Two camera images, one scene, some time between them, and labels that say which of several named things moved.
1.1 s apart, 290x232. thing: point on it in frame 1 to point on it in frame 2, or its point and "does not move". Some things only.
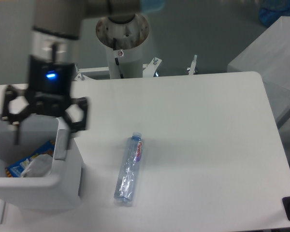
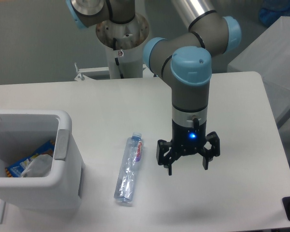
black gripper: x=49 y=91 to x=188 y=141
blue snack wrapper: x=15 y=169 does not move
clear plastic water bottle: x=128 y=173 does not move
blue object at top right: x=271 y=10 does not move
